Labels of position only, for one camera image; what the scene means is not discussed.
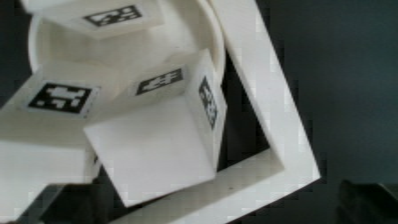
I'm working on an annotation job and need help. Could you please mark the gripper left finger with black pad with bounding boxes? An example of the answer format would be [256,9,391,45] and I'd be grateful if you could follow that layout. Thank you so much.
[24,183,111,224]

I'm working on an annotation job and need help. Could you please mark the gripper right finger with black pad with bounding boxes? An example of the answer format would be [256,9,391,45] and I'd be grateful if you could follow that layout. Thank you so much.
[336,180,398,224]

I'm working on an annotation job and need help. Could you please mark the white stool leg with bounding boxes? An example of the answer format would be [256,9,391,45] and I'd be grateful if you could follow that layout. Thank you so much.
[84,50,228,206]
[20,0,167,41]
[0,61,118,223]

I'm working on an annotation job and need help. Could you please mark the white round stool seat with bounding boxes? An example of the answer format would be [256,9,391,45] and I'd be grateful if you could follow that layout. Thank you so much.
[29,0,226,92]

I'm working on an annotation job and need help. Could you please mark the white front fence rail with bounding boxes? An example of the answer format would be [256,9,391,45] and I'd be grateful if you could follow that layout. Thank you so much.
[111,150,320,224]

